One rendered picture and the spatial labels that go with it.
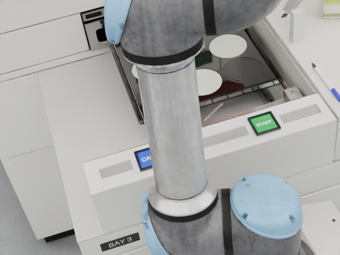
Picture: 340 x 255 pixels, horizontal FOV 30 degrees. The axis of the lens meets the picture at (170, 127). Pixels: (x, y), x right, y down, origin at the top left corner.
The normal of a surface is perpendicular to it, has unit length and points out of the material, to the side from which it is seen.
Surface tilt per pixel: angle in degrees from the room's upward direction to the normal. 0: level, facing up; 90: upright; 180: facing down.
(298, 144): 90
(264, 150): 90
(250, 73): 0
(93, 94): 0
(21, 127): 90
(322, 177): 90
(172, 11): 74
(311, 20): 0
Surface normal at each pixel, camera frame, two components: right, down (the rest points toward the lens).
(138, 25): -0.11, 0.70
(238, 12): 0.32, 0.68
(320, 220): -0.11, -0.70
